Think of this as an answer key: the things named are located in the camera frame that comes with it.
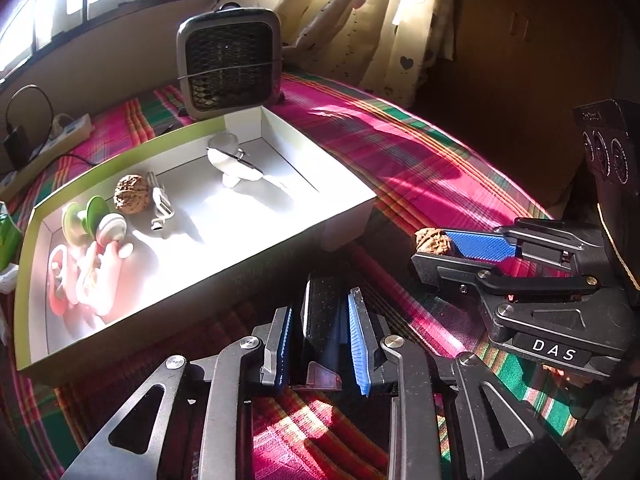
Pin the white oval gadget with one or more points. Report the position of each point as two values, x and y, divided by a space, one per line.
235 167

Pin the wooden cabinet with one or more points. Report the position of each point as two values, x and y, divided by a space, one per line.
525 60

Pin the white and green spool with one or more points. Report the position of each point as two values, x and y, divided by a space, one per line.
95 212

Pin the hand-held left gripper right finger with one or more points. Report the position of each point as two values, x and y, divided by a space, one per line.
357 345

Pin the green and white cardboard box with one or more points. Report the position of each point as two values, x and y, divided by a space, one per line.
225 210

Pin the green tissue pack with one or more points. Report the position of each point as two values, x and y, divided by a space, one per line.
7 240

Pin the brown walnut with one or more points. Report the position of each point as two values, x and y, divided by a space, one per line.
132 195
432 242

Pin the black charger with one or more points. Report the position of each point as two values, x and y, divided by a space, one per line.
17 147

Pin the white power strip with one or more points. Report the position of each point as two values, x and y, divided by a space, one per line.
60 137

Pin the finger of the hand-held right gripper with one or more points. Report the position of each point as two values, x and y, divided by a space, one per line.
480 247
440 267

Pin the pink clip massager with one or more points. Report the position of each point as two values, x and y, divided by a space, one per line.
112 280
57 285

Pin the person's right forearm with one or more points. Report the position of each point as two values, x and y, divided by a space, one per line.
615 410

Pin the cream cushion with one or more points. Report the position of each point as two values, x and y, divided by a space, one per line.
320 15

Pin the plaid cloth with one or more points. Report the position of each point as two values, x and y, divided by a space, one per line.
425 160

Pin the black device with clear cap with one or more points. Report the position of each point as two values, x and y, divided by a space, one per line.
322 325

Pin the cream heart-print curtain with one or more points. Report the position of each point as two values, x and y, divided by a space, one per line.
400 25

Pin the small grey fan heater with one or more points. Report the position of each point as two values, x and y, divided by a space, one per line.
230 60

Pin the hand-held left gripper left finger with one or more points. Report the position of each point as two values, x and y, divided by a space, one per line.
280 350

